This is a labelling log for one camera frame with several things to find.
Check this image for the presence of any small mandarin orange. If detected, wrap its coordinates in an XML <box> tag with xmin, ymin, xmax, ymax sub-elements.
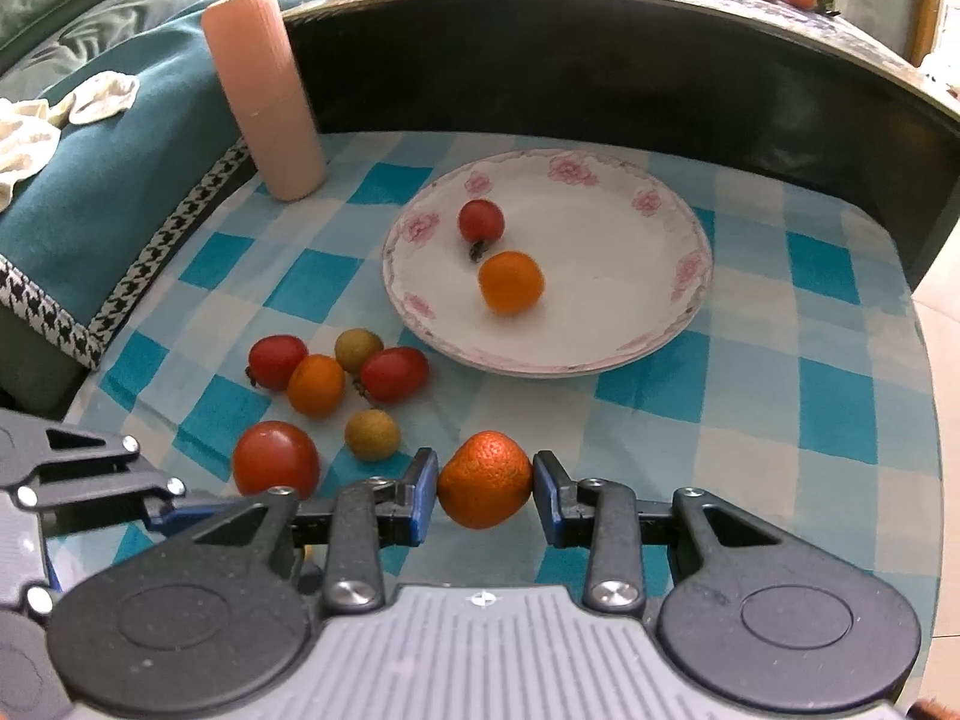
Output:
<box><xmin>288</xmin><ymin>355</ymin><xmax>347</xmax><ymax>419</ymax></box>
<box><xmin>478</xmin><ymin>250</ymin><xmax>545</xmax><ymax>316</ymax></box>

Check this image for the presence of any pink ribbed tumbler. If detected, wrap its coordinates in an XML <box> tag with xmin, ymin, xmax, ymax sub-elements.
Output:
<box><xmin>201</xmin><ymin>0</ymin><xmax>329</xmax><ymax>202</ymax></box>

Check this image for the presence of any wooden door frame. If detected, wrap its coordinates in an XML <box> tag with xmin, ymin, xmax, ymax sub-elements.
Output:
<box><xmin>904</xmin><ymin>0</ymin><xmax>950</xmax><ymax>68</ymax></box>

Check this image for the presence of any large red tomato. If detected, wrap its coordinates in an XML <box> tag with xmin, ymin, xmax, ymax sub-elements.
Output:
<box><xmin>232</xmin><ymin>421</ymin><xmax>321</xmax><ymax>497</ymax></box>

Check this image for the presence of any black curved table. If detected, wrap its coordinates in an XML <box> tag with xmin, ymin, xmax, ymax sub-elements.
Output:
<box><xmin>277</xmin><ymin>0</ymin><xmax>960</xmax><ymax>293</ymax></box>

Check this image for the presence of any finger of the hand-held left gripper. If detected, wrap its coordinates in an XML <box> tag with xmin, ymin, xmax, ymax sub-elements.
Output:
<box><xmin>0</xmin><ymin>411</ymin><xmax>226</xmax><ymax>537</ymax></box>

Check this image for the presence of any large bumpy mandarin orange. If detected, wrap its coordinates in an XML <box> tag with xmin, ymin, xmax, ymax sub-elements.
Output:
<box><xmin>437</xmin><ymin>431</ymin><xmax>535</xmax><ymax>530</ymax></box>

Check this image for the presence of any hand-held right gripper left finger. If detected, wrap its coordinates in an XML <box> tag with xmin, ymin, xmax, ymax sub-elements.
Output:
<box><xmin>150</xmin><ymin>448</ymin><xmax>440</xmax><ymax>612</ymax></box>

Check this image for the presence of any blue white checked tablecloth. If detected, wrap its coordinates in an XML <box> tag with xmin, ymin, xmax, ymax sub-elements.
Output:
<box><xmin>56</xmin><ymin>127</ymin><xmax>946</xmax><ymax>616</ymax></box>

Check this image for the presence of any white crumpled cloth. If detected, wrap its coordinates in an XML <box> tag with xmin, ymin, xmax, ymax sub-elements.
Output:
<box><xmin>0</xmin><ymin>71</ymin><xmax>140</xmax><ymax>212</ymax></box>

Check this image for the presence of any teal blanket with houndstooth trim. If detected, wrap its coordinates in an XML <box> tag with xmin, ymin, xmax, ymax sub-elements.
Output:
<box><xmin>0</xmin><ymin>0</ymin><xmax>331</xmax><ymax>370</ymax></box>

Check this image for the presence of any red cherry tomato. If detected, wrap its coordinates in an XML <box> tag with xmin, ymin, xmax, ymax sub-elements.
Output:
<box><xmin>354</xmin><ymin>346</ymin><xmax>431</xmax><ymax>404</ymax></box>
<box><xmin>246</xmin><ymin>335</ymin><xmax>309</xmax><ymax>392</ymax></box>

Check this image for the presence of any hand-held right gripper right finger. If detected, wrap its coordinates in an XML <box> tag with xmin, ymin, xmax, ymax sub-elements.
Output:
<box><xmin>531</xmin><ymin>450</ymin><xmax>811</xmax><ymax>612</ymax></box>

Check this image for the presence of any cherry tomato with long stem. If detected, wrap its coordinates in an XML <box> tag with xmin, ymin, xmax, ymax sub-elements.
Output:
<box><xmin>458</xmin><ymin>199</ymin><xmax>505</xmax><ymax>263</ymax></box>

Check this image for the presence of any tan longan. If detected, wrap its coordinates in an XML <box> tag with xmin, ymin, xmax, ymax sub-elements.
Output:
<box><xmin>344</xmin><ymin>409</ymin><xmax>401</xmax><ymax>462</ymax></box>
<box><xmin>334</xmin><ymin>328</ymin><xmax>385</xmax><ymax>374</ymax></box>

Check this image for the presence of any white floral rim plate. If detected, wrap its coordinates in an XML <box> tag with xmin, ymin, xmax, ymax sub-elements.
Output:
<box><xmin>381</xmin><ymin>150</ymin><xmax>713</xmax><ymax>377</ymax></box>

